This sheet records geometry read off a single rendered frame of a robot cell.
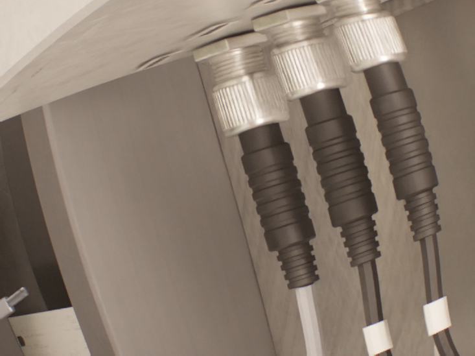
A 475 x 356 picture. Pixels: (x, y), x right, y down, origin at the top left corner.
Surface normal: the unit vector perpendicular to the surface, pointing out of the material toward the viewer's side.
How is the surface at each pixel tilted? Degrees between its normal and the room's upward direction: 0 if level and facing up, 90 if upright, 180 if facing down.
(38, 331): 27
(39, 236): 44
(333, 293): 90
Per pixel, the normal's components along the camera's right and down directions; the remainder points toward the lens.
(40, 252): 0.37, -0.14
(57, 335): 0.29, -0.42
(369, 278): 0.00, 0.00
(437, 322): -0.23, -0.01
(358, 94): -0.88, 0.25
